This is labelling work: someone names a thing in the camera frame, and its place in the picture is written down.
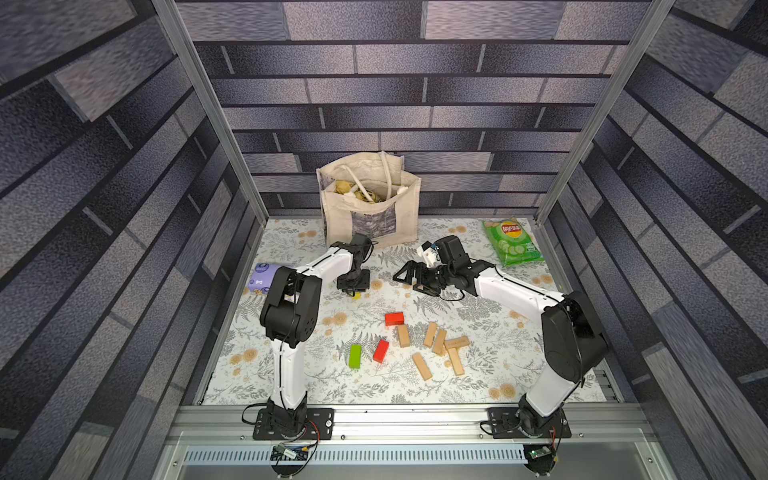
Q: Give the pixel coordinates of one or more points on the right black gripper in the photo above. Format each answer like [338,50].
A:
[426,278]

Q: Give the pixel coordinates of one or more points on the right circuit board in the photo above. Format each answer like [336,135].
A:
[538,452]

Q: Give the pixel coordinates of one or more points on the circuit board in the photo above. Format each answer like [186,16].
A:
[286,453]
[538,452]

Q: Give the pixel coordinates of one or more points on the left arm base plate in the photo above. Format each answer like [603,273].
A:
[279,424]

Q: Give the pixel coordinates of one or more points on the green block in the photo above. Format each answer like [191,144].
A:
[355,355]

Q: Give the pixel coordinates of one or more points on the red block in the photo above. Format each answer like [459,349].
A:
[381,351]
[394,319]

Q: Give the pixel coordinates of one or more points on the wooden block middle left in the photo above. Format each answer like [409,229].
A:
[430,334]

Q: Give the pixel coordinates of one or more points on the wooden block top horizontal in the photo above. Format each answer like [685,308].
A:
[457,343]

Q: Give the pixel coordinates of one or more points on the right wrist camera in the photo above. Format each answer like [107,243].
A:
[429,255]

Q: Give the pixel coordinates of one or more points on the wooden block right lower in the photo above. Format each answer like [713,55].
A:
[456,362]

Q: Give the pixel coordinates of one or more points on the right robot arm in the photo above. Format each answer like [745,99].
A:
[573,337]

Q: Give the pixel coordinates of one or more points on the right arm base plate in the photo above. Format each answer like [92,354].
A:
[509,423]

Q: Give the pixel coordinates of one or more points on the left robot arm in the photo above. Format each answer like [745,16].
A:
[289,316]

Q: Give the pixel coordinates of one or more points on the beige canvas tote bag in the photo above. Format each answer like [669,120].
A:
[369,193]

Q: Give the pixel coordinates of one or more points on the left circuit board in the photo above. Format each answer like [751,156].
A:
[286,453]

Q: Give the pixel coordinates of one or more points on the wooden block bottom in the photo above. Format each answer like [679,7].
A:
[422,367]

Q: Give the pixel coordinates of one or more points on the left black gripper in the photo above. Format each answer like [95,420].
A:
[364,286]

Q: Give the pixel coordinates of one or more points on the green chips bag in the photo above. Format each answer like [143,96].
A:
[511,242]

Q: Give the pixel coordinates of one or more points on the aluminium front rail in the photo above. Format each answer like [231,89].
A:
[416,423]

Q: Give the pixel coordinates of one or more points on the purple tissue pack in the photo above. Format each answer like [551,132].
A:
[262,277]

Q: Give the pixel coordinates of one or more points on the wooden block middle right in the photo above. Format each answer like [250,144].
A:
[439,342]

